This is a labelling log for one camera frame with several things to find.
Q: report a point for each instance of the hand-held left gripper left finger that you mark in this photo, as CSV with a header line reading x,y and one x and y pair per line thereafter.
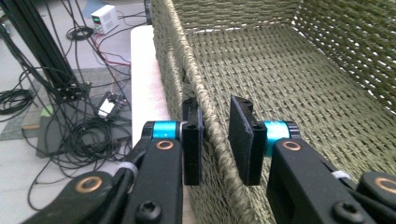
x,y
165,180

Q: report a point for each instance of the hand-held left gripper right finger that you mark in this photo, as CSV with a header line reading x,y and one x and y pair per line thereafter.
x,y
299,180

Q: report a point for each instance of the green woven basket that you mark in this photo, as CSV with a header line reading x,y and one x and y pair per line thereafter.
x,y
280,77

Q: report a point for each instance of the small circuit board device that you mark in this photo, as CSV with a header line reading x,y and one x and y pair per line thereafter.
x,y
109,105

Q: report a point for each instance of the white power supply box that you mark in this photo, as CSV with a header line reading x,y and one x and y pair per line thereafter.
x,y
107,18

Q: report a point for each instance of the black metal stand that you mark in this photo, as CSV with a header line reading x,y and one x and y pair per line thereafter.
x,y
40,37

